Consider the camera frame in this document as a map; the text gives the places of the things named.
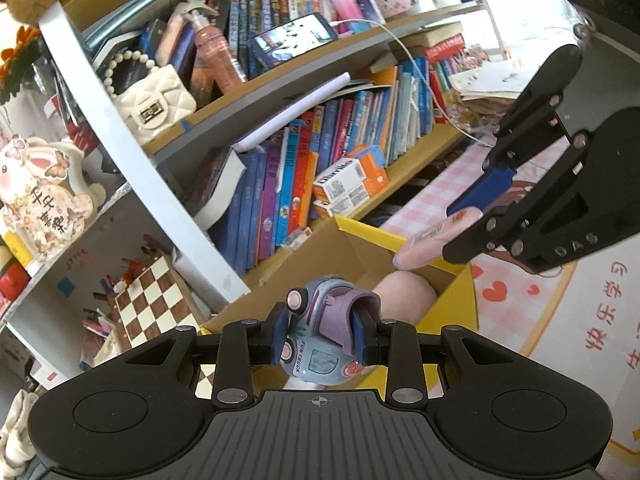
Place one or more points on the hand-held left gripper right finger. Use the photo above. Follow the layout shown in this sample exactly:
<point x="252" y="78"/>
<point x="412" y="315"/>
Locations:
<point x="359" y="337"/>

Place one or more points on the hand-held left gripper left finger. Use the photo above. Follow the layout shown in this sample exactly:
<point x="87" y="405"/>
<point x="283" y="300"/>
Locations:
<point x="280" y="335"/>

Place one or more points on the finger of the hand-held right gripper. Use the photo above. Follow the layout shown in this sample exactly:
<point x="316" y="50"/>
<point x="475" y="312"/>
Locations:
<point x="492" y="185"/>
<point x="480" y="237"/>

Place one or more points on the blue purple toy truck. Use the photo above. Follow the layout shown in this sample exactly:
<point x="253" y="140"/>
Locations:
<point x="320" y="355"/>

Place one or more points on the pink oblong plastic item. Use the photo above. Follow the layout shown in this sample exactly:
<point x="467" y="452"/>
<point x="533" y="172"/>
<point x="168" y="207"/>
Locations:
<point x="430" y="240"/>

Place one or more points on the pink round plush ball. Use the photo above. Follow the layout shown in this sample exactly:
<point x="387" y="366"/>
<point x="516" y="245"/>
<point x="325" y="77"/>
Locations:
<point x="405" y="295"/>

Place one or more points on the cardboard box with yellow tape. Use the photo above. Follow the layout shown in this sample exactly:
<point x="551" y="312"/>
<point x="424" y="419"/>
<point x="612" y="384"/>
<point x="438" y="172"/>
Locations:
<point x="360" y="250"/>

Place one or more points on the small red white box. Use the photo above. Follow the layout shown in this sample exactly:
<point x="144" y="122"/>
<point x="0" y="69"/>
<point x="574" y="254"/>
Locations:
<point x="296" y="238"/>

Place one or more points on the pile of papers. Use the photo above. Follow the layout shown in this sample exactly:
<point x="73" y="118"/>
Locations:
<point x="480" y="85"/>

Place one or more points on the small orange white toothpaste box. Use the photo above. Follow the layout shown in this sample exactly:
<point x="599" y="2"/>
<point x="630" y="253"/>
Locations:
<point x="340" y="206"/>

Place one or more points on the brown white chessboard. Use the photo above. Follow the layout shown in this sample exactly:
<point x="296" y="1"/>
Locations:
<point x="150" y="300"/>

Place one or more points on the row of colourful books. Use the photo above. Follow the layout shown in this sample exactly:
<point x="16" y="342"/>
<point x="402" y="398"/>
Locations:
<point x="260" y="5"/>
<point x="280" y="185"/>

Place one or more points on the large orange white toothpaste box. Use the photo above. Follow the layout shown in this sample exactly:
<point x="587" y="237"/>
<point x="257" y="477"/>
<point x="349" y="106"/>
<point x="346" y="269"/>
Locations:
<point x="340" y="177"/>

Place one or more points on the pink checked table mat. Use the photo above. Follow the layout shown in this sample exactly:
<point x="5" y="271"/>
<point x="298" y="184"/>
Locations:
<point x="575" y="360"/>

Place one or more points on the thick paperback book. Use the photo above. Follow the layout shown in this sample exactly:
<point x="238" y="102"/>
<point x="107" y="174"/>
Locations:
<point x="220" y="190"/>

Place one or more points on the white wooden bookshelf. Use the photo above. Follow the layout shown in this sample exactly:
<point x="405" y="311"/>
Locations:
<point x="150" y="170"/>

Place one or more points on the white notebook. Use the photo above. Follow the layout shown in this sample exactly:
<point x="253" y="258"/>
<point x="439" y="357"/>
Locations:
<point x="295" y="110"/>

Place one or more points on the black smartphone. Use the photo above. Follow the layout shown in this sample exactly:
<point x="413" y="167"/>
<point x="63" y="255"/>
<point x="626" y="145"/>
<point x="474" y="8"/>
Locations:
<point x="292" y="37"/>

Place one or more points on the white quilted purse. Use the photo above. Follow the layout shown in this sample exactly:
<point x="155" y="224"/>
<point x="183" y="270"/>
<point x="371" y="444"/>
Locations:
<point x="150" y="100"/>

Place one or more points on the red round object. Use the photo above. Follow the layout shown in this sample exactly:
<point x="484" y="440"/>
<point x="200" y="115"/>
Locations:
<point x="10" y="280"/>

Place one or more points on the pink rabbit figure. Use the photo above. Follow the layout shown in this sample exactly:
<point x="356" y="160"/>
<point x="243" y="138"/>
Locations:
<point x="35" y="195"/>

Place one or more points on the beige cloth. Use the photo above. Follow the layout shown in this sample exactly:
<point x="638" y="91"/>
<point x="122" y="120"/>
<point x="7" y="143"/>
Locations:
<point x="15" y="435"/>

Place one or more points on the pink spray bottle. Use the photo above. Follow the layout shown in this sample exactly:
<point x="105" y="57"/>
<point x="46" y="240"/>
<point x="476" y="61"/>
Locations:
<point x="215" y="55"/>

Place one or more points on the orange green crochet item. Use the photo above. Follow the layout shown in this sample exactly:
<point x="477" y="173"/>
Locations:
<point x="20" y="55"/>

